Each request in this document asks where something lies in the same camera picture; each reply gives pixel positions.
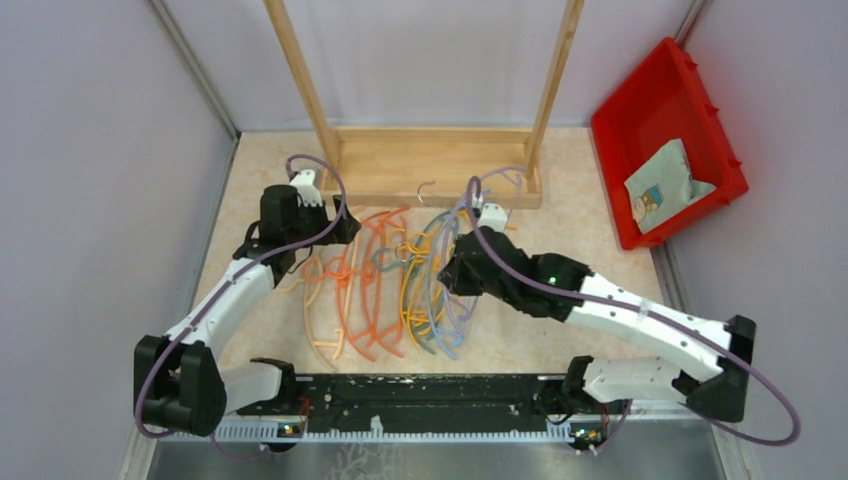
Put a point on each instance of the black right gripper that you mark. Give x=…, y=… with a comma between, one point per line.
x=458, y=283

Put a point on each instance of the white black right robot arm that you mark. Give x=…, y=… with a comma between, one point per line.
x=689, y=360

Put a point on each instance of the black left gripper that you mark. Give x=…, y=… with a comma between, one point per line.
x=341, y=232

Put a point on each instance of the beige plastic hanger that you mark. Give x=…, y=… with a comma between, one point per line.
x=321, y=281

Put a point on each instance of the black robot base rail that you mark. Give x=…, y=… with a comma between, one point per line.
x=371, y=408

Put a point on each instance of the printed cloth in bin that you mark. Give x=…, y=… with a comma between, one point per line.
x=663, y=187

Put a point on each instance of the orange plastic hanger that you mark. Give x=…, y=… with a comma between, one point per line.
x=381, y=327
x=350, y=358

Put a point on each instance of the wooden hanger rack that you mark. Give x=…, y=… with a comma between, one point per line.
x=383, y=165

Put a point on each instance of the red plastic bin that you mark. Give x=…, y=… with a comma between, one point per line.
x=663, y=99

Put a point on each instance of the light blue plastic hanger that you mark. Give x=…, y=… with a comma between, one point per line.
x=437, y=331

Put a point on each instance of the yellow plastic hanger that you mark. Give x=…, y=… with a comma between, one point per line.
x=424, y=311
x=407, y=291

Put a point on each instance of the lilac plastic hanger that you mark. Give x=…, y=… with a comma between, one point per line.
x=449, y=316

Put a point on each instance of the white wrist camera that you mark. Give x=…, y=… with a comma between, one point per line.
x=304, y=182
x=492, y=216

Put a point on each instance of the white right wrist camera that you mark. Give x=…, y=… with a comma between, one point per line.
x=492, y=216

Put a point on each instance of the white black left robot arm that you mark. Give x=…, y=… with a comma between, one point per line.
x=178, y=385

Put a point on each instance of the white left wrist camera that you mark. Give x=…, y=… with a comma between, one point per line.
x=304, y=182

